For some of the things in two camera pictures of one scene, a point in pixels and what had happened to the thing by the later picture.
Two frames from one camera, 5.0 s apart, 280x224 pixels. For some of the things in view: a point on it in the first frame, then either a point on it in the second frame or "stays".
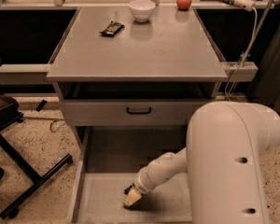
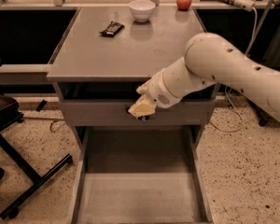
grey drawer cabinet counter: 113,70 stays
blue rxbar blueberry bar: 126,190 to 144,118
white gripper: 141,185 to 159,90
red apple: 184,2 stays
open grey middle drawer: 111,157 stays
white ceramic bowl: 142,9 stays
